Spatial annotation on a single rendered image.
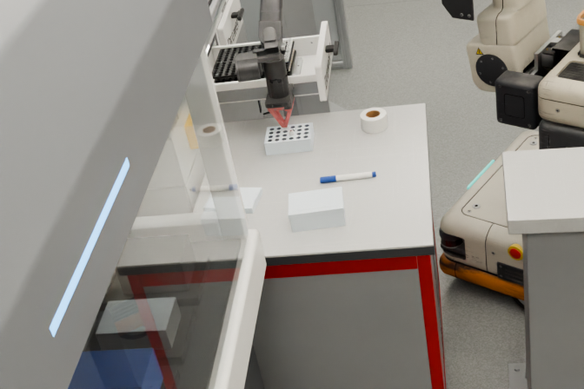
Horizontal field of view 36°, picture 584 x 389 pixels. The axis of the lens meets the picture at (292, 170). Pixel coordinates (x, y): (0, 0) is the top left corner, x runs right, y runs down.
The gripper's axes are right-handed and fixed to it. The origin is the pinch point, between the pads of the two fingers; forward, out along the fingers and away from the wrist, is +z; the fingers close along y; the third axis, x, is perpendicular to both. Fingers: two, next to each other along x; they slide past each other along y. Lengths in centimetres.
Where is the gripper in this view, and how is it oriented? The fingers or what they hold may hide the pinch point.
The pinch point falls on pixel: (284, 123)
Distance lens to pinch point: 237.5
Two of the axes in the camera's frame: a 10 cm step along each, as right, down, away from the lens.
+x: 9.8, -0.6, -1.7
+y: -1.0, 5.5, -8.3
